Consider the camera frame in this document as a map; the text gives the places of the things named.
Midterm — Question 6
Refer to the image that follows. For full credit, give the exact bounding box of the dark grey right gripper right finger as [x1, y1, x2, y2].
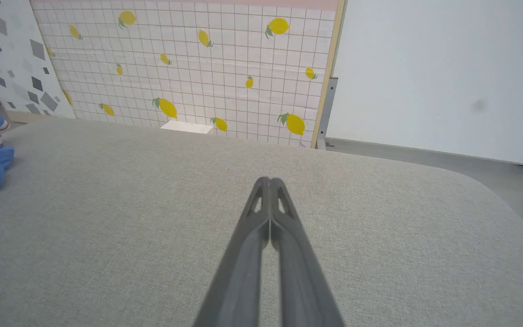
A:
[271, 178, 345, 327]

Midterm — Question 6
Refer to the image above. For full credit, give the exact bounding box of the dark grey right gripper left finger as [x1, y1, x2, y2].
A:
[193, 177, 270, 327]

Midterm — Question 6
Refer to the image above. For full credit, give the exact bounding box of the white pillar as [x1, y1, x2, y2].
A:
[160, 120, 213, 134]

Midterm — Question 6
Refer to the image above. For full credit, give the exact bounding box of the lemon print tile panel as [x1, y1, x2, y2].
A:
[30, 0, 346, 148]

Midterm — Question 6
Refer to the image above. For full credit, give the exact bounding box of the white rolling whiteboard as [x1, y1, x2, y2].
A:
[316, 0, 523, 168]

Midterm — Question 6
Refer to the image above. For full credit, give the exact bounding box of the grey diamond pattern panel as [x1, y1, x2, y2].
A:
[0, 0, 76, 119]

